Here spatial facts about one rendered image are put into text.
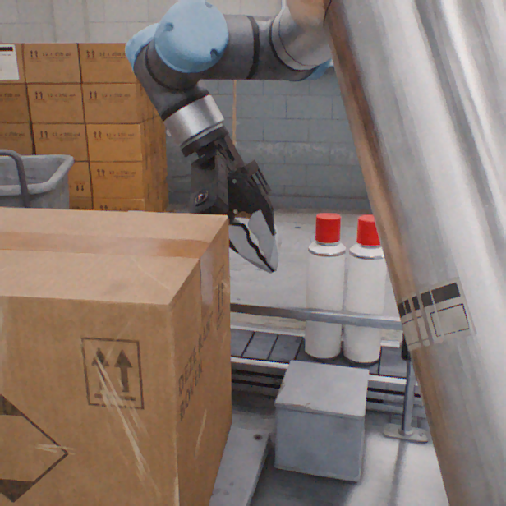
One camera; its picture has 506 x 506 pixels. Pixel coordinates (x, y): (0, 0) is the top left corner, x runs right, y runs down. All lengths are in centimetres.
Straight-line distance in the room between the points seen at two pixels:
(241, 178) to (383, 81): 52
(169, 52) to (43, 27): 502
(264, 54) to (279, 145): 439
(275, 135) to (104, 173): 178
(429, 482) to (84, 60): 349
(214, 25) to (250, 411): 49
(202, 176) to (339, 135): 434
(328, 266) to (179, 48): 33
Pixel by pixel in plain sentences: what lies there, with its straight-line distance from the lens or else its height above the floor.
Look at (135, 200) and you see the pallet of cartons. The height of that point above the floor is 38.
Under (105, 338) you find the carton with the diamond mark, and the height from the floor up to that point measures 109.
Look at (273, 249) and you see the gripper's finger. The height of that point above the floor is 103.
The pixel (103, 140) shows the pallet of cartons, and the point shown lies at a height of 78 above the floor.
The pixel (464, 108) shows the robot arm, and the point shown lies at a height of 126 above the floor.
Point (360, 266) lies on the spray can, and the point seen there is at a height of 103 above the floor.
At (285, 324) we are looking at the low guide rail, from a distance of 85.
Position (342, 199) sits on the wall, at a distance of 514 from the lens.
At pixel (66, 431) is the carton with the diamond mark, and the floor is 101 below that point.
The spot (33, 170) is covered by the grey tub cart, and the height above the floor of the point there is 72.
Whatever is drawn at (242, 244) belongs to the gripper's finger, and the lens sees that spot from 78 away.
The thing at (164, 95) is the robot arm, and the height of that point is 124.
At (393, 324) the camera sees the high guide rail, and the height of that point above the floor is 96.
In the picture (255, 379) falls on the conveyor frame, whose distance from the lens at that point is 81.
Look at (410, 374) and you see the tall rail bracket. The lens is 72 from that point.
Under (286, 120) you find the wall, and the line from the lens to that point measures 506.
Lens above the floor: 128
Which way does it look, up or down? 19 degrees down
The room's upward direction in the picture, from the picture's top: straight up
